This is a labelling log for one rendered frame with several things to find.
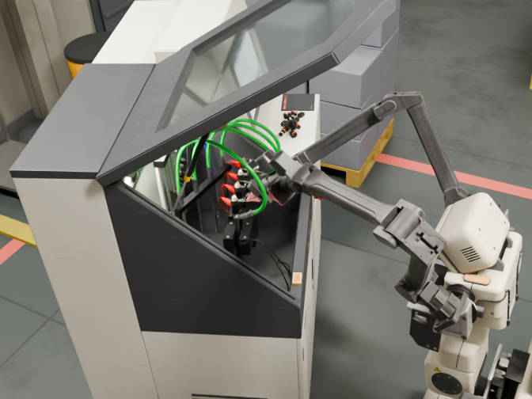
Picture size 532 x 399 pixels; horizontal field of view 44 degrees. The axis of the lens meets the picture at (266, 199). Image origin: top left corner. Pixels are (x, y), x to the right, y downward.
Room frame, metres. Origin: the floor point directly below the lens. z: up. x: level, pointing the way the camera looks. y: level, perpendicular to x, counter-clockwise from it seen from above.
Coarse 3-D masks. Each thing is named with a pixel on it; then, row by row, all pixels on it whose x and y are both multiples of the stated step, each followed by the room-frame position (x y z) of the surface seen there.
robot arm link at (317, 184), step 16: (304, 176) 1.45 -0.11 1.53; (320, 176) 1.42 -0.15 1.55; (304, 192) 1.45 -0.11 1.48; (320, 192) 1.38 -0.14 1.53; (336, 192) 1.33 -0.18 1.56; (352, 192) 1.31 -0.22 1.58; (352, 208) 1.27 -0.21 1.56; (368, 208) 1.23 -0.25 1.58; (384, 208) 1.21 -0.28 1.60; (400, 208) 1.20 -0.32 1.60; (416, 208) 1.17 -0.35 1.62; (384, 224) 1.18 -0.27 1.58; (384, 240) 1.14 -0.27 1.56
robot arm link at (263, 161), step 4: (268, 152) 1.85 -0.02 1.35; (272, 152) 1.87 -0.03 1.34; (260, 156) 1.86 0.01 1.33; (264, 156) 1.85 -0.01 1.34; (268, 156) 1.85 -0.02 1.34; (272, 156) 1.85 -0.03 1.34; (256, 160) 1.85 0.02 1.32; (260, 160) 1.84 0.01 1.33; (264, 160) 1.84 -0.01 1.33; (268, 160) 1.84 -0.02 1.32; (260, 164) 1.84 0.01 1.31; (264, 164) 1.83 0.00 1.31; (268, 164) 1.83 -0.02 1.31; (260, 168) 1.84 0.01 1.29; (264, 168) 1.83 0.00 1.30; (268, 168) 1.83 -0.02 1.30; (272, 168) 1.83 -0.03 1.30; (264, 172) 1.83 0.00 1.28
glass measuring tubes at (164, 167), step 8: (160, 160) 1.94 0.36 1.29; (168, 160) 2.01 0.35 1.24; (160, 168) 1.95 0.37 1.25; (168, 168) 1.99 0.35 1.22; (160, 176) 1.95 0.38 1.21; (168, 176) 1.98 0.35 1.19; (160, 184) 1.94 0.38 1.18; (168, 184) 1.95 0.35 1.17; (176, 184) 2.05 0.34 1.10; (160, 192) 1.94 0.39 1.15; (168, 192) 1.95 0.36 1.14; (176, 192) 2.05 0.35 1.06; (168, 200) 1.95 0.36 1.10; (176, 200) 2.02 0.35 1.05; (168, 208) 1.95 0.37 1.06; (176, 216) 1.98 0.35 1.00
